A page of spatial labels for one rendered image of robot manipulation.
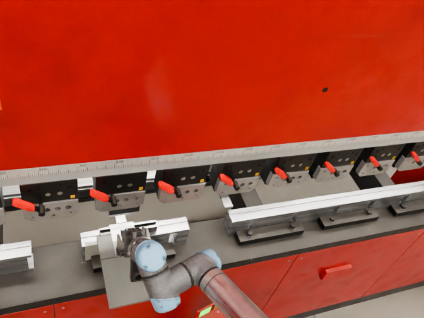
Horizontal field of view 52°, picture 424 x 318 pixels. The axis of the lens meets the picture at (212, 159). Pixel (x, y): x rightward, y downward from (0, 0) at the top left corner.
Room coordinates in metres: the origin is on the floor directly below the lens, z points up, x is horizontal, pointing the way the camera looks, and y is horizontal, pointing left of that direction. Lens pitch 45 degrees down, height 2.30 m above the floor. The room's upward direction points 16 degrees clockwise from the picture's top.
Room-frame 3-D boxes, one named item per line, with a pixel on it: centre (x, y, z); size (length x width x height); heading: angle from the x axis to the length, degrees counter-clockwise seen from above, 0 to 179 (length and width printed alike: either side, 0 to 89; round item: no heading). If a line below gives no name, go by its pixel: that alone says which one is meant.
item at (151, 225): (0.87, 0.21, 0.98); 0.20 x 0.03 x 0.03; 120
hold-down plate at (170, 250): (0.83, 0.17, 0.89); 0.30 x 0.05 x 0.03; 120
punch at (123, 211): (0.86, 0.24, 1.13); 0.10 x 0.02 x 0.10; 120
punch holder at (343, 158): (1.25, -0.43, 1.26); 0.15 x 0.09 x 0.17; 120
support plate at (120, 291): (0.73, 0.16, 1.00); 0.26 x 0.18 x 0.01; 30
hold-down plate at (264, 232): (1.11, -0.32, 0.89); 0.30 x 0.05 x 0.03; 120
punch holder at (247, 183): (1.04, -0.09, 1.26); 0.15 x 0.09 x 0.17; 120
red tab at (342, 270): (1.24, -0.73, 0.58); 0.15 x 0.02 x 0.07; 120
